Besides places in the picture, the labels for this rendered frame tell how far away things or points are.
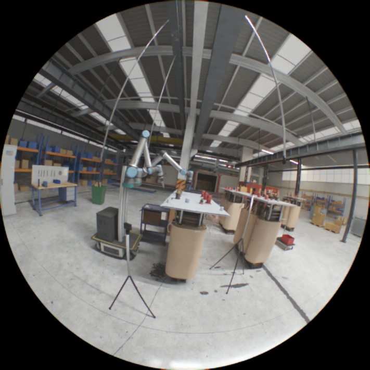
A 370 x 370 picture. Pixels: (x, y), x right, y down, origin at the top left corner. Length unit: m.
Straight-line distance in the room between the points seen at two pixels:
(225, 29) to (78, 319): 4.97
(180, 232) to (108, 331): 1.60
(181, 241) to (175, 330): 1.21
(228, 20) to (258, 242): 4.39
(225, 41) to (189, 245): 3.92
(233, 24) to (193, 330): 4.76
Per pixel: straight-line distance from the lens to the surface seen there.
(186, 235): 1.62
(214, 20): 8.65
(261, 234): 2.65
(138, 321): 1.83
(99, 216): 2.46
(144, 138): 1.93
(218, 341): 1.86
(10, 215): 4.88
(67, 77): 6.96
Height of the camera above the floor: 1.68
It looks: 3 degrees down
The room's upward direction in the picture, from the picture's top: 9 degrees clockwise
